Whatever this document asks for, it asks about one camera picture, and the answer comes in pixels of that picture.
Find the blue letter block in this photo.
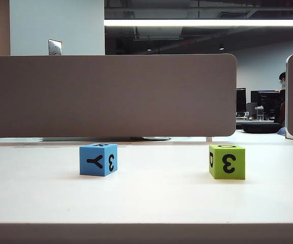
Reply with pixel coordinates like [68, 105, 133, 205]
[79, 143, 118, 177]

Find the green letter block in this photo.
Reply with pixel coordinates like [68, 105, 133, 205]
[209, 144, 246, 180]

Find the clear water bottle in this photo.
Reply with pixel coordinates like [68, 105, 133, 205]
[255, 105, 265, 121]

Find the large brown desk divider panel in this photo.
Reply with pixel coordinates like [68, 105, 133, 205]
[0, 53, 238, 138]

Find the long white ceiling light strip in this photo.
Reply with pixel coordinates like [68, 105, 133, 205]
[104, 19, 293, 27]

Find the grey office chair back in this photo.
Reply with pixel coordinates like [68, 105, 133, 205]
[246, 102, 258, 118]

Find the person in dark clothes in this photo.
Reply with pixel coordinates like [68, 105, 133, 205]
[275, 72, 287, 128]

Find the narrow black computer monitor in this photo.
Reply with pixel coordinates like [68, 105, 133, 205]
[236, 87, 247, 113]

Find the wide black computer monitor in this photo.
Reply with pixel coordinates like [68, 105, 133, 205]
[250, 90, 281, 120]

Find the black round cushion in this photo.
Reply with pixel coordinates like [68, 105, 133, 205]
[241, 122, 282, 134]

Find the metal wall switch plate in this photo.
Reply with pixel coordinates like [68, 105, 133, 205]
[48, 39, 63, 56]

